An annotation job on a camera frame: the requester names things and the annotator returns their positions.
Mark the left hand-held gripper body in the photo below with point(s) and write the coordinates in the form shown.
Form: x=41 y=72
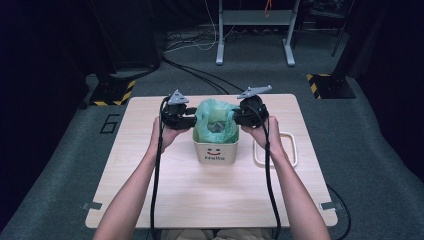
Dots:
x=173 y=116

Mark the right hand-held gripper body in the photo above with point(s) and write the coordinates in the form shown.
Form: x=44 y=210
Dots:
x=255 y=111

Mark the green plastic trash bag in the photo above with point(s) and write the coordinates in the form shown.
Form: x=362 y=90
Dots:
x=203 y=116

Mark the cream trash bin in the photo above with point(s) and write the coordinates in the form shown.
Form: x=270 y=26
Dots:
x=216 y=153

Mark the person's left hand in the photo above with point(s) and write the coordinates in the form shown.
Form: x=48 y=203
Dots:
x=163 y=138

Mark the person's right hand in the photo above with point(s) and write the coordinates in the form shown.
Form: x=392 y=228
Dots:
x=271 y=136

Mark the crumpled grey paper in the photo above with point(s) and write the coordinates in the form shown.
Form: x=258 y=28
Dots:
x=217 y=127

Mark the black striped stand base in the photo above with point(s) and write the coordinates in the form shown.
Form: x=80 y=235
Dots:
x=111 y=93
x=333 y=88

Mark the person's legs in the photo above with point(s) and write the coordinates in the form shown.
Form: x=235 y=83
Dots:
x=233 y=235

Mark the thin black stand leg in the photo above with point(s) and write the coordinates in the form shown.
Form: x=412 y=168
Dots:
x=340 y=33

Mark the grey tape piece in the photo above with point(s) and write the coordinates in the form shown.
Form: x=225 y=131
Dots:
x=331 y=205
x=91 y=206

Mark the grey metal desk frame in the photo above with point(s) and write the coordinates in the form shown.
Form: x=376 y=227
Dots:
x=256 y=16

